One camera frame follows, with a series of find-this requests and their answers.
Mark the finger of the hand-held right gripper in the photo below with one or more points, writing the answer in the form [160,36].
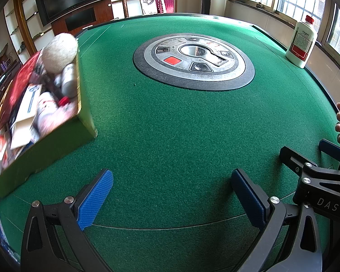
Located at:
[330,146]
[293,157]

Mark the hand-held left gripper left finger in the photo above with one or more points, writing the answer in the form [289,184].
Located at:
[95,198]

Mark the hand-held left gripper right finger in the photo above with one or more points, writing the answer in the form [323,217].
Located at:
[249,198]

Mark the gold green cardboard box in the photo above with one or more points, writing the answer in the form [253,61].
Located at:
[45,153]

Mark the long white blue carton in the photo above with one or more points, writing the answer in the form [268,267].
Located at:
[28,110]

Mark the white pill bottle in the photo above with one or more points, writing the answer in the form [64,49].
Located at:
[69,79]

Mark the red foil packet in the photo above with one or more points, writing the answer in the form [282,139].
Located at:
[22,85]

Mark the white fluffy polishing ball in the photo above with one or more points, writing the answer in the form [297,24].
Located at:
[59,52]

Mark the pink striped plastic pack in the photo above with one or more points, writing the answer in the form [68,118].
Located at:
[49,116]

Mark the large white bottle red label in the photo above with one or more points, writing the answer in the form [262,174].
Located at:
[300,45]

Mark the round table control panel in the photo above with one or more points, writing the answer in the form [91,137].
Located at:
[229,70]

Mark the dark mahjong tile case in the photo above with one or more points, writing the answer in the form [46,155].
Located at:
[2,80]

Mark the wooden wall shelf unit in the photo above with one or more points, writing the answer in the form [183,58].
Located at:
[18,19]

